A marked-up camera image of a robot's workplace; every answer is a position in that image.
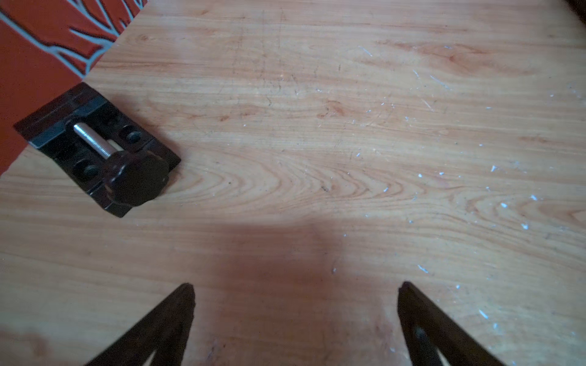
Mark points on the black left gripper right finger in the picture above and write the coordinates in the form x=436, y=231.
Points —
x=431, y=335

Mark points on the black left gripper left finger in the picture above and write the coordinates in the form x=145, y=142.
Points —
x=160, y=337

